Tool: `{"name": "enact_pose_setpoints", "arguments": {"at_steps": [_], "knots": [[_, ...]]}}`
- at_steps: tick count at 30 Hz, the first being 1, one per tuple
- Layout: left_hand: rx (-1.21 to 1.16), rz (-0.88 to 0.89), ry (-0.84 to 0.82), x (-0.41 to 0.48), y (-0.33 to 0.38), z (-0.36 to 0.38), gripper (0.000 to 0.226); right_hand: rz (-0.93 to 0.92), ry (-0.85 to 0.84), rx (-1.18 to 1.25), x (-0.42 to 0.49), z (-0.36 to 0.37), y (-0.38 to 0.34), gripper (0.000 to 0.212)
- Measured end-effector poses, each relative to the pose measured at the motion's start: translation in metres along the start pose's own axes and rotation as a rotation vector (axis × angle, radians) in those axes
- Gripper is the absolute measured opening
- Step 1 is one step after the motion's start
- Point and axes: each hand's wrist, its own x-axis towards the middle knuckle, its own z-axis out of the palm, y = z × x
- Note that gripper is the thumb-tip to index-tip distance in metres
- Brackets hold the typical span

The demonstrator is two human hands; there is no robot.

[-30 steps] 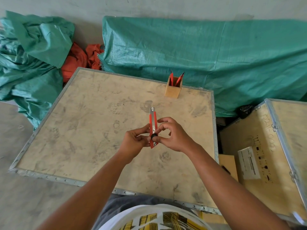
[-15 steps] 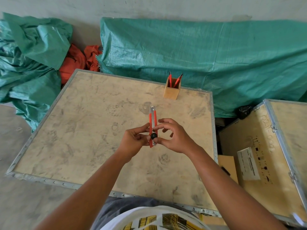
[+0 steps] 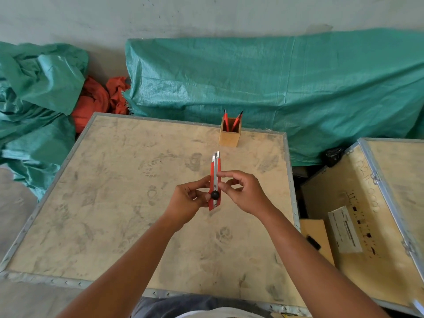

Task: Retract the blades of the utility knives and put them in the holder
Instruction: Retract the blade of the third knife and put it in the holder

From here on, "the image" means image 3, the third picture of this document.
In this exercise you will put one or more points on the person's grey trousers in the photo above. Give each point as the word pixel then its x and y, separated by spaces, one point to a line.
pixel 159 306

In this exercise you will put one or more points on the person's right forearm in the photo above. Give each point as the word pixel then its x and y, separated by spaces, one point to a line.
pixel 314 271

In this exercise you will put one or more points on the person's white shirt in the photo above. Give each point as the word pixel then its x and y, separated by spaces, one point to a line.
pixel 218 313

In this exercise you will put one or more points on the labelled metal-edged plywood crate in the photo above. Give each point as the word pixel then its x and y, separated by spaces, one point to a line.
pixel 381 228

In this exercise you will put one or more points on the small cardboard box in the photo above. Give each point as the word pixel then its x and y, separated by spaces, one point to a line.
pixel 319 233

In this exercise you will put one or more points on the orange cloth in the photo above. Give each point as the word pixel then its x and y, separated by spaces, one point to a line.
pixel 94 100

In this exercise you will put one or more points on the large metal-edged plywood crate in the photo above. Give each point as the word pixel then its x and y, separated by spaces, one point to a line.
pixel 116 195

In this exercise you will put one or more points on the wooden pencil holder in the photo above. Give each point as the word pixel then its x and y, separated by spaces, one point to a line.
pixel 229 138

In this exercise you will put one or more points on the crumpled green tarp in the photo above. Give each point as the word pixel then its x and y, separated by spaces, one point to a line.
pixel 36 95

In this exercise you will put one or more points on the person's left hand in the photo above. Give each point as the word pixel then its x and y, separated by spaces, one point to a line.
pixel 181 205

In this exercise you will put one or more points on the black plastic bag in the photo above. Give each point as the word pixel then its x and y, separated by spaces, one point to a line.
pixel 333 156

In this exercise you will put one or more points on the person's left forearm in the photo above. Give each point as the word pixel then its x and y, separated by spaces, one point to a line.
pixel 126 274

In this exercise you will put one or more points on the person's left thumb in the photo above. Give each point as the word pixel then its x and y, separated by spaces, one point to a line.
pixel 202 195

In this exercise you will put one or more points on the red pencil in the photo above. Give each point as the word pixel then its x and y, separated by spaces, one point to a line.
pixel 236 121
pixel 226 120

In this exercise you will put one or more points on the person's right thumb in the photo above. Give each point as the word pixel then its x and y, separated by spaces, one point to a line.
pixel 227 190

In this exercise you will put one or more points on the red utility knife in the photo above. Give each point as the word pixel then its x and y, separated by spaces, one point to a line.
pixel 215 168

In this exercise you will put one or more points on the large green tarp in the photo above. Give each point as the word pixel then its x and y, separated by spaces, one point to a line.
pixel 281 86

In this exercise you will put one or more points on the person's right middle finger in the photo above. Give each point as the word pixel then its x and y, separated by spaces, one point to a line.
pixel 239 184

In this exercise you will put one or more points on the white paper label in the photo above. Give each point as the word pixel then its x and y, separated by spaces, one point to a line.
pixel 344 230

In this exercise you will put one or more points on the person's right hand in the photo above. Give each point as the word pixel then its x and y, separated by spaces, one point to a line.
pixel 250 197

